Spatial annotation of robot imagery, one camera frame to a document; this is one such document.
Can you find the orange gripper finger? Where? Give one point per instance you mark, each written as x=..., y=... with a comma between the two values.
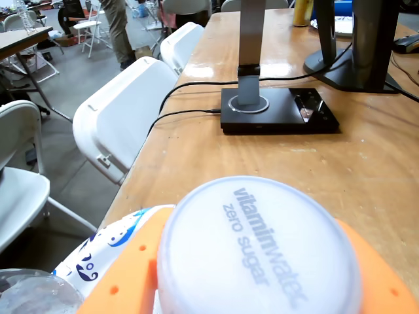
x=127, y=278
x=383, y=288

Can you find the clear drinking water bottle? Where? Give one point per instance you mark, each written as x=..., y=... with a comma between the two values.
x=36, y=294

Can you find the vitaminwater bottle dark label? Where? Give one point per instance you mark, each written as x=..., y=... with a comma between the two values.
x=255, y=248

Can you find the white paper plate blue pattern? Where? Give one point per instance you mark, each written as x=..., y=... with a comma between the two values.
x=108, y=235

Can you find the paper plate with white napkin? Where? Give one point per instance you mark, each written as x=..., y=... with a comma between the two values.
x=343, y=27

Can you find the white folding chair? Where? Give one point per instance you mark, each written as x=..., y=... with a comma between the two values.
x=124, y=114
x=185, y=6
x=91, y=24
x=180, y=45
x=23, y=196
x=255, y=5

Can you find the brown cardboard box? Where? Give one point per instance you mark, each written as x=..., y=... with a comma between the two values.
x=143, y=52

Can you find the dark monitor with stand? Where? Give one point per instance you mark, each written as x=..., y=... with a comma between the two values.
x=370, y=49

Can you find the black orange computer mouse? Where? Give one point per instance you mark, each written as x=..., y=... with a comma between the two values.
x=407, y=44

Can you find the person in khaki trousers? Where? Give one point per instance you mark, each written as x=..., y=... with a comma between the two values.
x=118, y=32

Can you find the brown folding table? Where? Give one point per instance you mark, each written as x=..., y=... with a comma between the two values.
x=19, y=37

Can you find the small clear water bottle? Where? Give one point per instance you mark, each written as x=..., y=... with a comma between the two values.
x=26, y=18

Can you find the blue plastic bin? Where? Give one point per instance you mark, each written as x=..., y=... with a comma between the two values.
x=343, y=6

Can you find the yellow bottle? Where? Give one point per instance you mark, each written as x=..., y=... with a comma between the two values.
x=302, y=13

